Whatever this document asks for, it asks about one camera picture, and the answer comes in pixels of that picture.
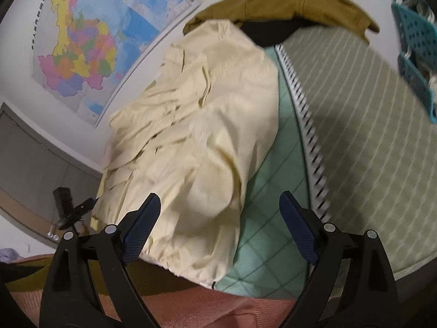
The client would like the patterned bed sheet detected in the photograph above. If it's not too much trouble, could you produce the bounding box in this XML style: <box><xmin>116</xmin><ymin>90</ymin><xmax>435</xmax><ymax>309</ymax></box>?
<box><xmin>5</xmin><ymin>27</ymin><xmax>437</xmax><ymax>303</ymax></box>

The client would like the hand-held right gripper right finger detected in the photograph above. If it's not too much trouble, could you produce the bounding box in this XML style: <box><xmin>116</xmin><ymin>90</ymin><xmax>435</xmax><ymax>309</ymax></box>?
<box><xmin>279</xmin><ymin>191</ymin><xmax>400</xmax><ymax>328</ymax></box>

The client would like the salmon pink knit cloth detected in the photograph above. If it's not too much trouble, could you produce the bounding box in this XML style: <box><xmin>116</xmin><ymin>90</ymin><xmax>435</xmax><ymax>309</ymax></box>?
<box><xmin>7</xmin><ymin>253</ymin><xmax>297</xmax><ymax>328</ymax></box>

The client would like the cream large garment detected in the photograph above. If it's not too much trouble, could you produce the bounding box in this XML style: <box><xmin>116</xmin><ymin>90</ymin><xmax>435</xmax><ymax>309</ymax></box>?
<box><xmin>91</xmin><ymin>20</ymin><xmax>282</xmax><ymax>289</ymax></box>

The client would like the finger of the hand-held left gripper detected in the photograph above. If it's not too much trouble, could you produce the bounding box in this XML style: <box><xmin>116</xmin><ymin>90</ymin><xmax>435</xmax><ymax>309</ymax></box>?
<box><xmin>70</xmin><ymin>198</ymin><xmax>97</xmax><ymax>217</ymax></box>

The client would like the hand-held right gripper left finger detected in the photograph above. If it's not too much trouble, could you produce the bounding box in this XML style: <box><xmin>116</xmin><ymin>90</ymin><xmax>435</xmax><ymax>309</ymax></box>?
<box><xmin>39</xmin><ymin>193</ymin><xmax>162</xmax><ymax>328</ymax></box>

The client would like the black garment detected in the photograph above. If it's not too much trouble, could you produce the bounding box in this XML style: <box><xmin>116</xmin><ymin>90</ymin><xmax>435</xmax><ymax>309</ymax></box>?
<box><xmin>241</xmin><ymin>19</ymin><xmax>315</xmax><ymax>46</ymax></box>

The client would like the colourful wall map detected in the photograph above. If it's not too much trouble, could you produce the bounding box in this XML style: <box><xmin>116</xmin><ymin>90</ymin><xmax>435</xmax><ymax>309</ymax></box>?
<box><xmin>29</xmin><ymin>0</ymin><xmax>203</xmax><ymax>128</ymax></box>

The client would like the grey door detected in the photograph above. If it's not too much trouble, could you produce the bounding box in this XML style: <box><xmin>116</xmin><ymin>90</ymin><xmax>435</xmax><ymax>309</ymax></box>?
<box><xmin>0</xmin><ymin>102</ymin><xmax>103</xmax><ymax>235</ymax></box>

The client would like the olive green garment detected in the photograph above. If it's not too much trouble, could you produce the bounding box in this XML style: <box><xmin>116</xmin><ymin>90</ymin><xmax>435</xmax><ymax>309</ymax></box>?
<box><xmin>182</xmin><ymin>0</ymin><xmax>380</xmax><ymax>45</ymax></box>

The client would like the purple cloth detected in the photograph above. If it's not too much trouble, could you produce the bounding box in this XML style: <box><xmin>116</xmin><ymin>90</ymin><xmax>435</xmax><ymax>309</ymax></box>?
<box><xmin>0</xmin><ymin>248</ymin><xmax>22</xmax><ymax>264</ymax></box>

